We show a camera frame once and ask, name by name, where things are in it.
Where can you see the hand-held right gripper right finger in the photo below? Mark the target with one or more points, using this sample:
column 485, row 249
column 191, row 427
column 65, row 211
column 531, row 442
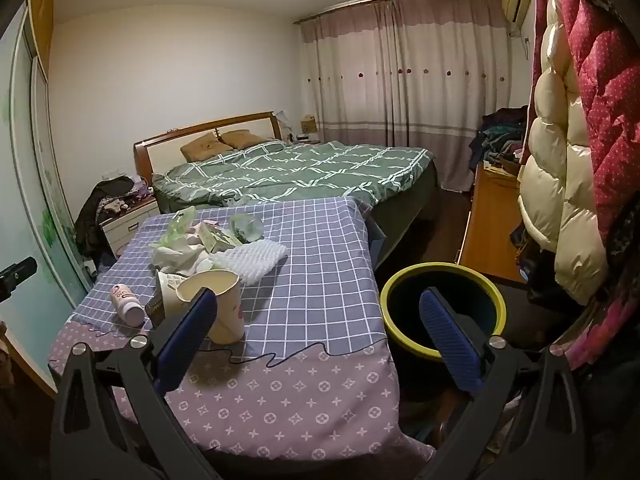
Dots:
column 450, row 335

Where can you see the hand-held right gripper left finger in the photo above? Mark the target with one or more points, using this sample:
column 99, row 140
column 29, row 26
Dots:
column 192, row 325

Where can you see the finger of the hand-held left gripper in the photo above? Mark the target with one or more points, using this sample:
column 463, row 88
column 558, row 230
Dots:
column 17, row 271

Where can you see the beige paper cup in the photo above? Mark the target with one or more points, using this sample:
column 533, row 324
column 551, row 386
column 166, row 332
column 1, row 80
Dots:
column 225, row 310

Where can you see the white paper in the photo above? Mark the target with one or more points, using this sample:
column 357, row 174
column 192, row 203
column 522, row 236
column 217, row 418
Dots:
column 172, row 257

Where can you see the yellow rimmed dark bin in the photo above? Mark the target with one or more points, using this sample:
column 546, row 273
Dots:
column 395, row 280

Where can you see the printed carton box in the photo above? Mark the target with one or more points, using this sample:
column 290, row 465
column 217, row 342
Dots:
column 167, row 285

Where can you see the pink plastic bottle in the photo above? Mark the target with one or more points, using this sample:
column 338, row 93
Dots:
column 127, row 305

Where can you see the green carton box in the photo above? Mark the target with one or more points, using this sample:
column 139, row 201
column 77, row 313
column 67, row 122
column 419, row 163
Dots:
column 217, row 240

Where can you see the green plastic bag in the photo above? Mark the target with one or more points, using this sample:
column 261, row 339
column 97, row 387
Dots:
column 177, row 227

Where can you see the dark clothes heap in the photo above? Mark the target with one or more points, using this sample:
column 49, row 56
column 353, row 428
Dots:
column 100, row 200

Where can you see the sliding door wardrobe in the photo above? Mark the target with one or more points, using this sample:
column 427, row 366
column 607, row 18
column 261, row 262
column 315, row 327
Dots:
column 30, row 160

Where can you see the clear green plastic container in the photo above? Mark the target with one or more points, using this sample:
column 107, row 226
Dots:
column 247, row 227

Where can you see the white nightstand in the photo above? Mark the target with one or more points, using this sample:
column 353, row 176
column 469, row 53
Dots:
column 125, row 227

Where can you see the wooden desk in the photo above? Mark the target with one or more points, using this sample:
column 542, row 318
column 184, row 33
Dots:
column 490, row 220

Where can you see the checked purple tablecloth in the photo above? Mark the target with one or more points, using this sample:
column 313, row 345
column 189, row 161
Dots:
column 310, row 285

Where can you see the pink floral garment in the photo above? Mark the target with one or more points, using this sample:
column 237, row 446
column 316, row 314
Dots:
column 610, row 325

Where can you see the brown pillow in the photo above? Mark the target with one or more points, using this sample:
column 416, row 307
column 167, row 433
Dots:
column 245, row 139
column 205, row 147

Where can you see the green checked duvet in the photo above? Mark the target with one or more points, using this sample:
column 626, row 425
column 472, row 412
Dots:
column 300, row 170

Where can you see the wooden bed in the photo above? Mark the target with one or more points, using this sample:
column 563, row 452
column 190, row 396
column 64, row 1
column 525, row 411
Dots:
column 200, row 132

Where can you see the cream puffer jacket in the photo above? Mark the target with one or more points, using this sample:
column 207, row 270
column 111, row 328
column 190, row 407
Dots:
column 550, row 160

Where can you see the pile of mixed clothes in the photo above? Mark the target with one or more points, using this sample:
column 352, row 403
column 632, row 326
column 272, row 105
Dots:
column 495, row 135

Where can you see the small cardboard box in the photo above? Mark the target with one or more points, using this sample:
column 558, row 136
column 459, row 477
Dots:
column 308, row 125

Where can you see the pink white curtain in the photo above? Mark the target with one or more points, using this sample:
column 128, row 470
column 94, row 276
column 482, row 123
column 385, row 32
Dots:
column 400, row 85

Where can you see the red puffer jacket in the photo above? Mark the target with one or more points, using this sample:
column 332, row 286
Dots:
column 610, row 110

